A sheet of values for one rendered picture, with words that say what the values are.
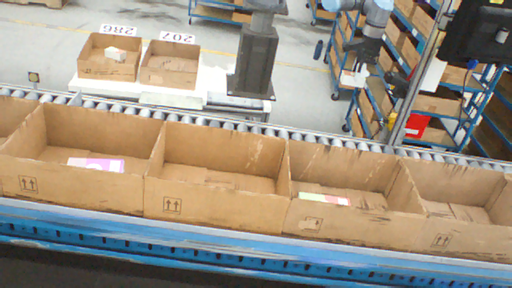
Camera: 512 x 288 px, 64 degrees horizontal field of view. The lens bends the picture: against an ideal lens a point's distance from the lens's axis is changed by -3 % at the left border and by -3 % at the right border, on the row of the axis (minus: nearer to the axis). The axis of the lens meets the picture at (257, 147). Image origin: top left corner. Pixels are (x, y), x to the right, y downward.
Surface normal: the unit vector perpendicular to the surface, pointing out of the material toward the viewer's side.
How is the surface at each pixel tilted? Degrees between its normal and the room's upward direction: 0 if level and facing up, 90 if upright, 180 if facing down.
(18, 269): 0
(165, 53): 88
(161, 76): 91
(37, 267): 0
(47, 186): 91
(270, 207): 90
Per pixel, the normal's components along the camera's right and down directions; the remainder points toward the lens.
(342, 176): -0.01, 0.55
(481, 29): 0.31, 0.63
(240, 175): 0.18, -0.81
